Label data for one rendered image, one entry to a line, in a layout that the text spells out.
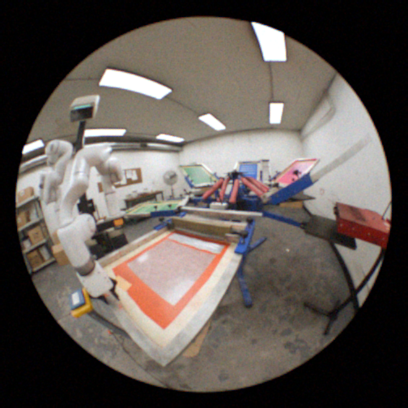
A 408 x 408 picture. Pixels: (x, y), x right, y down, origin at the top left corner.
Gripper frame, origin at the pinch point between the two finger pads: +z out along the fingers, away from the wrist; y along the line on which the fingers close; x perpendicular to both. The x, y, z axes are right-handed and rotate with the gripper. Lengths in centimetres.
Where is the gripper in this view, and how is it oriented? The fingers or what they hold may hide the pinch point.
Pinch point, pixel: (111, 298)
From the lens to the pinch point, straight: 50.2
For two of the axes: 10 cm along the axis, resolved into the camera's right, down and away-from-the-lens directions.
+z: 0.9, 9.6, 2.6
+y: -5.1, 2.7, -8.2
